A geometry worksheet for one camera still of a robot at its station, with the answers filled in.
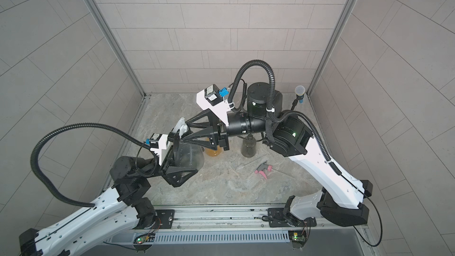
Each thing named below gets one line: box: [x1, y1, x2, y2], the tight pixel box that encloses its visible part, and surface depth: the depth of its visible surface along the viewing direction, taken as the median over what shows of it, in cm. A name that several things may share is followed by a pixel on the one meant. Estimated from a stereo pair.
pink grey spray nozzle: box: [254, 160, 274, 180], surface depth 86 cm
